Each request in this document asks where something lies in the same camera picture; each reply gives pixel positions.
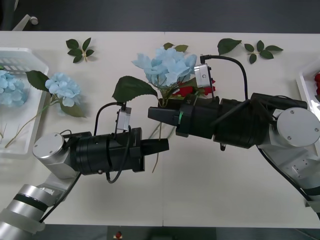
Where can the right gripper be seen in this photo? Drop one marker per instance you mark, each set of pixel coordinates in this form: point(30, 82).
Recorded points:
point(200, 120)

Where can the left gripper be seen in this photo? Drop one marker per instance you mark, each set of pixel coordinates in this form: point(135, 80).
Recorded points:
point(136, 162)

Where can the large pale blue flower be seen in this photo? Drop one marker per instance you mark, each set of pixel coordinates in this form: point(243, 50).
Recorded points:
point(165, 65)

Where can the red artificial rose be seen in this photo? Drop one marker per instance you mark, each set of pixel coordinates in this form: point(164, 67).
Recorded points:
point(182, 91)
point(317, 82)

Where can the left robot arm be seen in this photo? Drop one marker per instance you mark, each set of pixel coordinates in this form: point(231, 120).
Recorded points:
point(50, 150)

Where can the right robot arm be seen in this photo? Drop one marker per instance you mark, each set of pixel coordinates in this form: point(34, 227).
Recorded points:
point(295, 125)

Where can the single green leaf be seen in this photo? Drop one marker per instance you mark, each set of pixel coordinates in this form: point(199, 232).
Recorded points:
point(227, 46)

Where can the green leaf twig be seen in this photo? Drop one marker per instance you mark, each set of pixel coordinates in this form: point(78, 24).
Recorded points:
point(86, 45)
point(266, 53)

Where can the shallow white box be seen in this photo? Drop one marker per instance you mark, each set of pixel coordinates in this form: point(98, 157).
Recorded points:
point(306, 80)
point(30, 57)

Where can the white chair leg with caster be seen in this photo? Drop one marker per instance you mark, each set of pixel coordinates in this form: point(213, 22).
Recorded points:
point(23, 22)

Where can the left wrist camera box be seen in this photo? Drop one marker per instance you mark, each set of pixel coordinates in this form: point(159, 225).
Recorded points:
point(122, 120)

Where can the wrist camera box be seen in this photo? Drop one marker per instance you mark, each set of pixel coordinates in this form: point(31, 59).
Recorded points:
point(202, 76)
point(122, 120)

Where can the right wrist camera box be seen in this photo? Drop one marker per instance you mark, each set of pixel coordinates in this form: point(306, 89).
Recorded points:
point(202, 76)

